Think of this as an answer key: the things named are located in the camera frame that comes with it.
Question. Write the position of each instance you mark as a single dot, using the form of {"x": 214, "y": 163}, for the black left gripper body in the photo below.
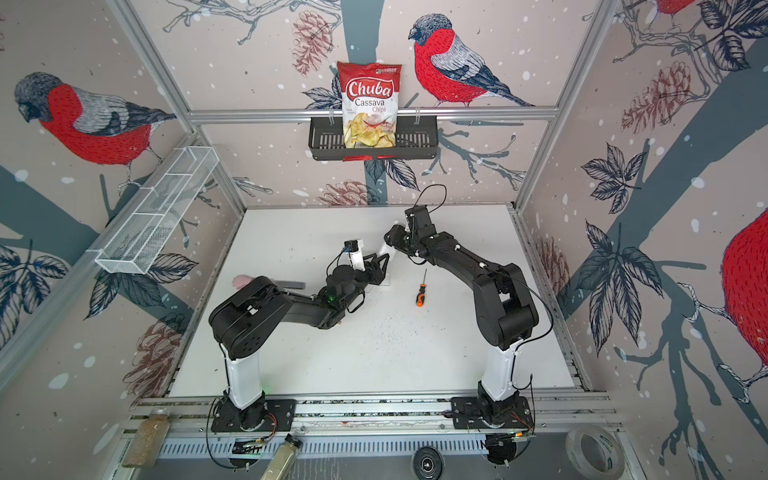
{"x": 364, "y": 279}

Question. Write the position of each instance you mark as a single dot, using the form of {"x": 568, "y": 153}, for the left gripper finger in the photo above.
{"x": 370, "y": 262}
{"x": 379, "y": 266}

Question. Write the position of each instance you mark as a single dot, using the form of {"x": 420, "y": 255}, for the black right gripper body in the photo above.
{"x": 401, "y": 240}

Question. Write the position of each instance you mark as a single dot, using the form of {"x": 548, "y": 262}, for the orange black screwdriver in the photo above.
{"x": 421, "y": 295}

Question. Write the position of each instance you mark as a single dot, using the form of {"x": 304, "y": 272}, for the white remote control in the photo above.
{"x": 386, "y": 251}

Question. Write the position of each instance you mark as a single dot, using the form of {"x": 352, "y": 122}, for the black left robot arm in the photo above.
{"x": 243, "y": 323}

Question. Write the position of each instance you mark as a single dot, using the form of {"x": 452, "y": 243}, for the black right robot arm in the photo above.
{"x": 505, "y": 311}

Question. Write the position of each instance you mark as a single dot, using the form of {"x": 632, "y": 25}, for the red cassava chips bag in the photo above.
{"x": 369, "y": 104}

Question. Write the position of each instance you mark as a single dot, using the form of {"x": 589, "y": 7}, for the black round speaker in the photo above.
{"x": 427, "y": 464}

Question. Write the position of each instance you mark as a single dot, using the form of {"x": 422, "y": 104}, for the beige powder bottle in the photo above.
{"x": 283, "y": 460}

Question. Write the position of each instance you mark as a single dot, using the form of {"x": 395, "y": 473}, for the brown grain bottle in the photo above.
{"x": 145, "y": 446}

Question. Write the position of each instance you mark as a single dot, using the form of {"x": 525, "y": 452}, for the clear tape roll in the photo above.
{"x": 595, "y": 453}

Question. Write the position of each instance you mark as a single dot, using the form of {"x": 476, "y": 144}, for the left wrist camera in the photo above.
{"x": 354, "y": 250}

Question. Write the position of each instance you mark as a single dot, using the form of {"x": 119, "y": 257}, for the black wall basket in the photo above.
{"x": 416, "y": 138}

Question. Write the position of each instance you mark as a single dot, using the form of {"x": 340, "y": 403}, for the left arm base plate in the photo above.
{"x": 282, "y": 414}

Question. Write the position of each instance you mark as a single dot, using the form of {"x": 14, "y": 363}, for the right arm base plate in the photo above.
{"x": 465, "y": 413}

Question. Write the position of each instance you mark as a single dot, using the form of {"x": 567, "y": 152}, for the white wire mesh shelf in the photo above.
{"x": 162, "y": 204}

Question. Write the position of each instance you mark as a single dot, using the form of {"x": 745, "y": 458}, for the aluminium mounting rail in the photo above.
{"x": 554, "y": 410}

